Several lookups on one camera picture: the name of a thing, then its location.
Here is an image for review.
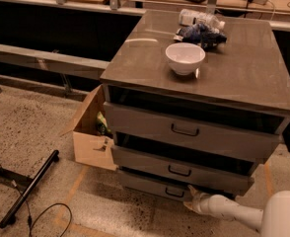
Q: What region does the grey drawer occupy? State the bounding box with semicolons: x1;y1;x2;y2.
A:
111;145;254;196
103;101;281;163
117;168;236;201

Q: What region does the grey metal railing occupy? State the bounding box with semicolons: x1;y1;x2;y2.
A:
0;44;109;80

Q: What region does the grey drawer cabinet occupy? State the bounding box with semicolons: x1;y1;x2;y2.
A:
100;9;290;203

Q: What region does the grey middle drawer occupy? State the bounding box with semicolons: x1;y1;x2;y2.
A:
111;145;254;196

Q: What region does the blue crumpled chip bag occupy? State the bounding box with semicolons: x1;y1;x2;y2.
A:
174;23;227;49

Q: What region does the white bowl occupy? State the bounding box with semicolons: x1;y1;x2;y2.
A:
165;42;205;75

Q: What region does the black stand leg bar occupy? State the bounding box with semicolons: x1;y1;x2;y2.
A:
0;150;59;229

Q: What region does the grey bottom drawer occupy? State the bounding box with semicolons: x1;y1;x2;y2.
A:
117;168;236;201

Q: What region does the black floor cable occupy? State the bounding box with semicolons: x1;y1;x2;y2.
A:
0;145;73;237

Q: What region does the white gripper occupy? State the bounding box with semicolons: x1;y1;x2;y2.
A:
183;185;219;215

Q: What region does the grey top drawer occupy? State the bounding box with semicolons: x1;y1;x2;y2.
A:
103;101;281;163

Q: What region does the clear plastic bottle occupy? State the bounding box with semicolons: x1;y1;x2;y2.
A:
179;9;225;30

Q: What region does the cardboard box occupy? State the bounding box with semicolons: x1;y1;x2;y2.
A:
59;86;116;171

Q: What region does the green snack bag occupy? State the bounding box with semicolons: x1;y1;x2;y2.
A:
96;112;112;136

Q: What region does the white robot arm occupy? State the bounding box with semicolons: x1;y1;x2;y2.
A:
183;186;290;237

